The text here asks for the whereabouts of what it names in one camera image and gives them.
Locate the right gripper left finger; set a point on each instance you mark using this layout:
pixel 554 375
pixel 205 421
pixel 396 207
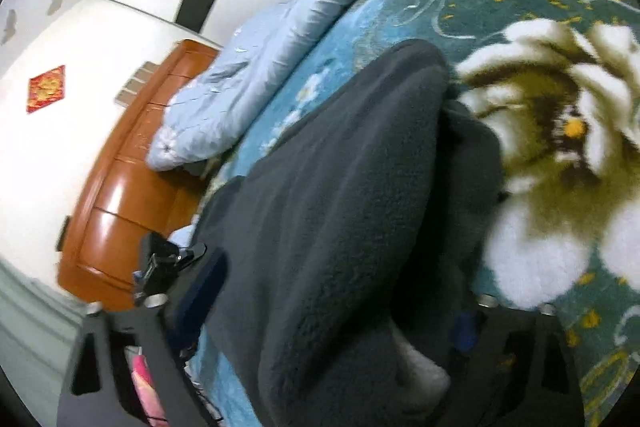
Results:
pixel 98 389

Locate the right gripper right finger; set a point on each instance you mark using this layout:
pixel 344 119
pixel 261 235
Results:
pixel 510 368

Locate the black grey fleece hoodie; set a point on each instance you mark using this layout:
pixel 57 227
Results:
pixel 349 247

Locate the orange wooden headboard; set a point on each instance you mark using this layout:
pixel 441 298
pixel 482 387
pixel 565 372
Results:
pixel 123 199

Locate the light blue floral quilt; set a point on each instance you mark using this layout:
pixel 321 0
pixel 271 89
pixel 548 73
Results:
pixel 206 116

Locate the teal floral bed blanket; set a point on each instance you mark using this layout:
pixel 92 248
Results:
pixel 558 83

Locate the wall switch panel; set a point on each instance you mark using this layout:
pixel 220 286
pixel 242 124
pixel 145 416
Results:
pixel 135 84

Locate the red wall decoration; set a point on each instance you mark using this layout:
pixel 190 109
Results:
pixel 46 89

